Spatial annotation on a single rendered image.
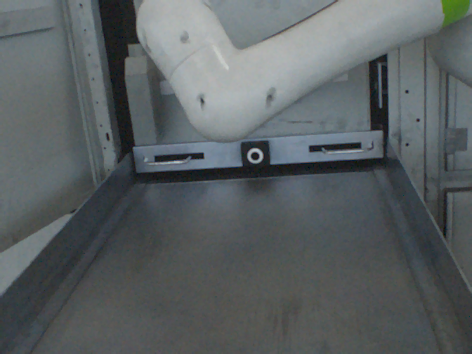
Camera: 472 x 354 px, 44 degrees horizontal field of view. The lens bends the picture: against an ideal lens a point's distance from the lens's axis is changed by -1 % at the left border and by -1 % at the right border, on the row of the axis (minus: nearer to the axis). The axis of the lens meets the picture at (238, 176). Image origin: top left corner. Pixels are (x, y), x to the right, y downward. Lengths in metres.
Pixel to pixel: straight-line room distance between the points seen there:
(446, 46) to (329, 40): 0.28
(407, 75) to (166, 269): 0.62
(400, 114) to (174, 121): 0.47
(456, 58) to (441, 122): 0.27
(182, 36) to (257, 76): 0.11
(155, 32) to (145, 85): 0.39
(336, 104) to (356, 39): 0.48
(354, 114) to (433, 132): 0.16
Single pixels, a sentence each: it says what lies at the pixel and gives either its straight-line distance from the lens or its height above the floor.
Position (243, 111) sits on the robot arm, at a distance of 0.74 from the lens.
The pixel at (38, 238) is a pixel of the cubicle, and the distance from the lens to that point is 1.41.
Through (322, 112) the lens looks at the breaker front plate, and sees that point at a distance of 1.26.
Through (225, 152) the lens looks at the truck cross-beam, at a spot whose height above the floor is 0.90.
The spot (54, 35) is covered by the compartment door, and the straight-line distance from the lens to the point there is 1.25.
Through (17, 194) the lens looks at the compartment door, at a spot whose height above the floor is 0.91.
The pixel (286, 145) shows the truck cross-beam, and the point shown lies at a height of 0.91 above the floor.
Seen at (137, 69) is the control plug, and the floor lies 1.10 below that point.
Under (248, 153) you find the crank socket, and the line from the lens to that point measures 1.25.
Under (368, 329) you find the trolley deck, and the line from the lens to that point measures 0.74.
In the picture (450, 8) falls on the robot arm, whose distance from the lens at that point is 0.86.
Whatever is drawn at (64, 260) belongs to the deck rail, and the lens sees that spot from 0.96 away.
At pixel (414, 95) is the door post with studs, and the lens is 1.23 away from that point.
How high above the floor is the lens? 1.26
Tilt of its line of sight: 19 degrees down
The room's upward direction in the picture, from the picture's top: 6 degrees counter-clockwise
